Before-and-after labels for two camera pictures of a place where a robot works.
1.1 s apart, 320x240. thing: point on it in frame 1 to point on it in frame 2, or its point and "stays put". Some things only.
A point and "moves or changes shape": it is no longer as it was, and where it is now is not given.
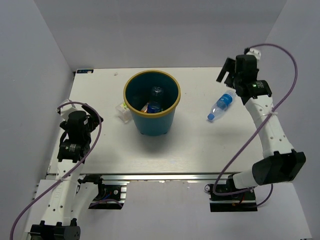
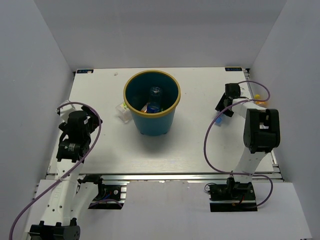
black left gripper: [93, 119] stays put
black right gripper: [228, 66] to [219, 106]
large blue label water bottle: [223, 103] moves or changes shape
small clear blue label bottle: [155, 106] stays put
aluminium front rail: [153, 176] stays put
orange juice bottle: [144, 109] stays put
